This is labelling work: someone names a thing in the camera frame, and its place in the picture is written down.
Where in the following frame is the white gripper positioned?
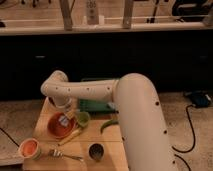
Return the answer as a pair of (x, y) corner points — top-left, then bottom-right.
(48, 97), (72, 113)

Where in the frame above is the grey white towel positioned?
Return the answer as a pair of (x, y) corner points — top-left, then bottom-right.
(58, 115), (68, 127)

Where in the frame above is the red bowl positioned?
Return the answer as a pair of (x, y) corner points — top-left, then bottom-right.
(47, 113), (76, 139)

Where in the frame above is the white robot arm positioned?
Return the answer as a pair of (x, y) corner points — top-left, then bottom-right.
(41, 70), (178, 171)

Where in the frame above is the small green cup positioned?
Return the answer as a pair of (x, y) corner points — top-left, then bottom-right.
(76, 112), (90, 127)

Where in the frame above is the green tray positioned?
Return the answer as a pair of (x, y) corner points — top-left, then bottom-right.
(78, 99), (115, 114)

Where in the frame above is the wooden board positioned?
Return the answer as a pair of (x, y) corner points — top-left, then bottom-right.
(23, 101), (129, 171)

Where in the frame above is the green chili pepper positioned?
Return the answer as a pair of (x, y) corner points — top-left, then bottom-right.
(100, 120), (119, 134)

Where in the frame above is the orange cup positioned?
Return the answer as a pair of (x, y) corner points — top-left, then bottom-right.
(18, 138), (41, 160)

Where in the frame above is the dark metal can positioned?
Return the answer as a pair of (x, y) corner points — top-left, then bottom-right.
(89, 143), (104, 162)

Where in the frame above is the black blue device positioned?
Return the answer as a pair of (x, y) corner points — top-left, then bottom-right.
(186, 91), (211, 108)

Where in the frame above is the yellow handled brush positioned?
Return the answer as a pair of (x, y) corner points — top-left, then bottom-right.
(58, 128), (82, 146)

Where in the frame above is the black cable left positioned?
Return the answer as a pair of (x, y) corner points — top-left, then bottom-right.
(0, 127), (20, 148)

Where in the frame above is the black cable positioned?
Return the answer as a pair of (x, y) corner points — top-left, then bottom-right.
(0, 127), (20, 148)
(171, 104), (197, 154)

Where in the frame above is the wooden post left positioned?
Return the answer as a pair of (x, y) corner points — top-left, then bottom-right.
(59, 0), (73, 30)

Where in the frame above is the wooden post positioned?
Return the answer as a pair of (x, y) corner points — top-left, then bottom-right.
(122, 0), (134, 29)
(59, 0), (73, 30)

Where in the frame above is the wooden post right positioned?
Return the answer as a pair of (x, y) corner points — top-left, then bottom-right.
(122, 0), (134, 29)

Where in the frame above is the black cable right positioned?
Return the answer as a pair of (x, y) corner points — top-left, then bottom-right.
(171, 104), (197, 154)

